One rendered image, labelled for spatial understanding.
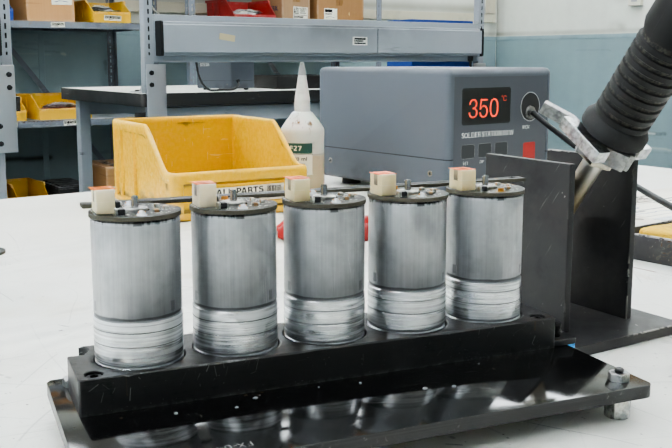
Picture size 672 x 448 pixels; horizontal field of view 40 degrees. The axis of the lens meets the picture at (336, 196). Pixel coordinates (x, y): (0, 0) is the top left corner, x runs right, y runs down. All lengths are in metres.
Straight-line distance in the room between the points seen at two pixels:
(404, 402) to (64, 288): 0.22
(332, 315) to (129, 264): 0.06
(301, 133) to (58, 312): 0.34
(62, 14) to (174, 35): 1.73
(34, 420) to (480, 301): 0.14
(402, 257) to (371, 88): 0.45
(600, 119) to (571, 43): 5.78
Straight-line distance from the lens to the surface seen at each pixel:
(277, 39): 2.96
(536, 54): 6.31
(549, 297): 0.35
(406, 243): 0.28
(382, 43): 3.20
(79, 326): 0.38
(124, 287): 0.25
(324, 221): 0.26
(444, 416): 0.25
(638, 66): 0.33
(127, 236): 0.25
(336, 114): 0.75
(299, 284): 0.27
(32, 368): 0.33
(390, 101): 0.70
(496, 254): 0.29
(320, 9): 5.14
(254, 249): 0.26
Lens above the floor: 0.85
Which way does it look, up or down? 9 degrees down
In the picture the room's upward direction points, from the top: straight up
